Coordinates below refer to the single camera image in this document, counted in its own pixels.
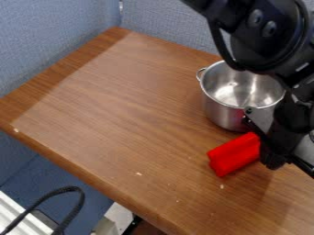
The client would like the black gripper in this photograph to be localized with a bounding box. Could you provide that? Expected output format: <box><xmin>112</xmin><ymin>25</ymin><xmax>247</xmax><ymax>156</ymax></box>
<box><xmin>242</xmin><ymin>106</ymin><xmax>314</xmax><ymax>178</ymax></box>

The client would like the red plastic block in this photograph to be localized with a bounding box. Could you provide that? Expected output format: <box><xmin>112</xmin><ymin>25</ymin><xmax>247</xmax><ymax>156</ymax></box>
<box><xmin>207</xmin><ymin>132</ymin><xmax>261</xmax><ymax>177</ymax></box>

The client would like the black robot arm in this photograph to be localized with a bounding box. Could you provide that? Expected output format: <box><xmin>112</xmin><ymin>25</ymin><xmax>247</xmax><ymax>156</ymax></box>
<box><xmin>180</xmin><ymin>0</ymin><xmax>314</xmax><ymax>178</ymax></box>

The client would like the metal pot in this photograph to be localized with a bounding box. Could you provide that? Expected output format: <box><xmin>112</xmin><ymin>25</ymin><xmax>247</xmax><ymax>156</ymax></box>
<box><xmin>197</xmin><ymin>61</ymin><xmax>285</xmax><ymax>132</ymax></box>

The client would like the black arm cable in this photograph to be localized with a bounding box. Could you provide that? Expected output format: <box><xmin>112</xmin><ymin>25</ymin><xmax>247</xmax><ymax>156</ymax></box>
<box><xmin>207</xmin><ymin>17</ymin><xmax>249</xmax><ymax>73</ymax></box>

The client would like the white table frame part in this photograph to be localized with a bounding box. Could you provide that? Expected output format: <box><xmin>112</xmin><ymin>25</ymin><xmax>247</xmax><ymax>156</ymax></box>
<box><xmin>91</xmin><ymin>202</ymin><xmax>134</xmax><ymax>235</ymax></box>

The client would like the black cable loop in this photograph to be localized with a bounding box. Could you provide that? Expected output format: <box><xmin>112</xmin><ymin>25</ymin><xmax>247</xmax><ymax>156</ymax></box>
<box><xmin>0</xmin><ymin>185</ymin><xmax>86</xmax><ymax>235</ymax></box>

